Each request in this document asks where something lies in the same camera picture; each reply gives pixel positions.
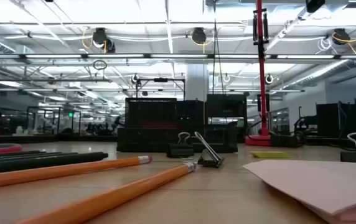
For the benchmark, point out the orange pencil with eraser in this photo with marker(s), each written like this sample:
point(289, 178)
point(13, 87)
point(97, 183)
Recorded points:
point(56, 172)
point(119, 193)

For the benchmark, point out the yellow sticky note pad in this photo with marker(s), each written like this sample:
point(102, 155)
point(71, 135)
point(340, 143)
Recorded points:
point(269, 154)

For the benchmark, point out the black pen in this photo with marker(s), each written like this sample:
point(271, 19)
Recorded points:
point(41, 162)
point(70, 154)
point(10, 152)
point(52, 153)

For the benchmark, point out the pink sticky note pad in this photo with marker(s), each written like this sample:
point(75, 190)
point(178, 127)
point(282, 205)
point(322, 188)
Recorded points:
point(321, 183)

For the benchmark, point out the black mesh desk organizer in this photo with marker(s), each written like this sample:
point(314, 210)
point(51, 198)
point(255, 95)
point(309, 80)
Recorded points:
point(153, 140)

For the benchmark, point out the black vented computer box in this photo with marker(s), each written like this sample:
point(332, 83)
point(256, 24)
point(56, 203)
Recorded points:
point(226, 105)

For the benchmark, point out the black lamp power adapter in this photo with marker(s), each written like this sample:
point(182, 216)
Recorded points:
point(283, 140)

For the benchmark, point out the black background gantry frame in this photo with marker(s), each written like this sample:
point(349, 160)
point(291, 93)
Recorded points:
point(161, 80)

